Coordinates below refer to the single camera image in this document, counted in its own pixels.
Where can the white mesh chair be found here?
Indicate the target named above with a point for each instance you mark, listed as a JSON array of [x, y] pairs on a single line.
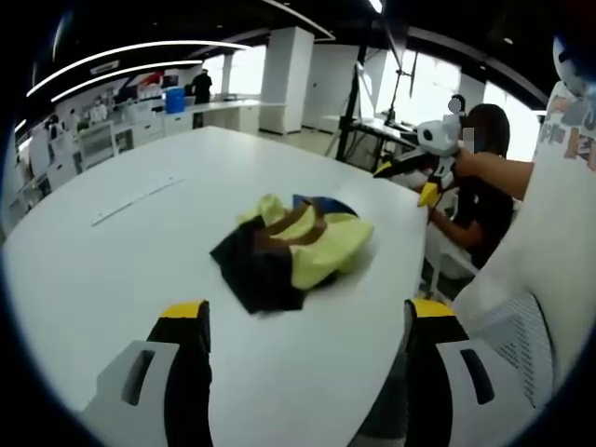
[[517, 344]]

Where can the white counter with cabinets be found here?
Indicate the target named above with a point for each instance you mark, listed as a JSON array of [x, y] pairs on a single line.
[[219, 116]]

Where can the white worn device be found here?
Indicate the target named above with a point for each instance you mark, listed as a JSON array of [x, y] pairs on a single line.
[[570, 65]]

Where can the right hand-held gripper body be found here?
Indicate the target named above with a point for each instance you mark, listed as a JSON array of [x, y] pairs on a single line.
[[437, 137]]

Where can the yellow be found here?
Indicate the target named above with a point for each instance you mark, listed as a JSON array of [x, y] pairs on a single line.
[[321, 247]]

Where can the person's right hand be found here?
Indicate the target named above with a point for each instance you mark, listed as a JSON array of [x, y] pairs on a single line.
[[468, 164]]

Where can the black tripod stand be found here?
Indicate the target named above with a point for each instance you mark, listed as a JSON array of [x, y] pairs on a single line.
[[354, 107]]

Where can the blue folding template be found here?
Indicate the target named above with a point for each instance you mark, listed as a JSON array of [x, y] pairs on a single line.
[[333, 205]]

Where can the dark background table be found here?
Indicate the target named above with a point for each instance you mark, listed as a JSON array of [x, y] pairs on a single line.
[[372, 132]]

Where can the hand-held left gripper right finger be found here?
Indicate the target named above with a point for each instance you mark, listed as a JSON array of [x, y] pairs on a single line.
[[447, 372]]

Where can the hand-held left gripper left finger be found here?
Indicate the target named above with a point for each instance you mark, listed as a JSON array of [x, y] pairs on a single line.
[[139, 372]]

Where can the blue barrel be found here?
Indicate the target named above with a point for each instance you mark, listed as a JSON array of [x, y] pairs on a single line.
[[175, 100]]

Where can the curved ceiling light strip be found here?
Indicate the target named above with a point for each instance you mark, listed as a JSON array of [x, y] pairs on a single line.
[[135, 53]]

